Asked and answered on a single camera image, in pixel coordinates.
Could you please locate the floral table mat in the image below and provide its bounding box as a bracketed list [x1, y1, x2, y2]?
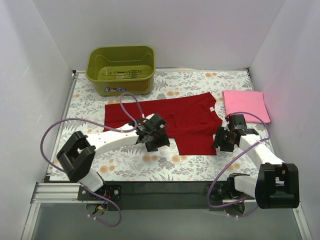
[58, 70, 258, 181]

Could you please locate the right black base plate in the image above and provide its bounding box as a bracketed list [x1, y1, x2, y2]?
[209, 181, 254, 201]

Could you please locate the red t shirt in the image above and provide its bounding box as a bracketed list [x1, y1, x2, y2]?
[103, 91, 224, 156]

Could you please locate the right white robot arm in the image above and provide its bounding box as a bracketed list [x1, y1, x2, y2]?
[212, 112, 300, 209]

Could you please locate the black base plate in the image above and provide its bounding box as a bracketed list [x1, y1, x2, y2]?
[209, 181, 254, 201]
[77, 184, 122, 201]

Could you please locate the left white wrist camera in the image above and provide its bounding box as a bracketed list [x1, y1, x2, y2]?
[140, 113, 155, 123]

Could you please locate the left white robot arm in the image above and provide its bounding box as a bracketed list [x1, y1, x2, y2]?
[56, 113, 170, 200]

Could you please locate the olive green plastic bin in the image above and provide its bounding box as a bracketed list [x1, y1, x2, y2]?
[85, 45, 156, 97]

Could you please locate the folded pink t shirt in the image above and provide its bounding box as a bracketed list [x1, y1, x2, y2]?
[223, 90, 271, 123]

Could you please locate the aluminium frame rail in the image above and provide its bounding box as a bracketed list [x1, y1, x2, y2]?
[22, 181, 312, 240]

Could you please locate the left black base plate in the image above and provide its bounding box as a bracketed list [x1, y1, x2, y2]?
[77, 184, 122, 201]

